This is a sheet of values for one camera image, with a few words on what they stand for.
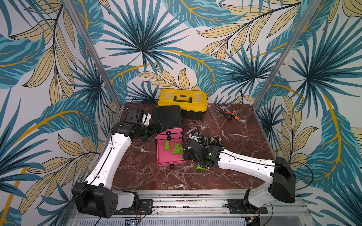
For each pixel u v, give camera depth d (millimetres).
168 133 854
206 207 748
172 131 856
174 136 902
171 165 856
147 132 640
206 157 560
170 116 928
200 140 973
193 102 1001
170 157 904
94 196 373
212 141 977
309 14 709
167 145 927
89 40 800
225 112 1167
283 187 401
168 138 893
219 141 968
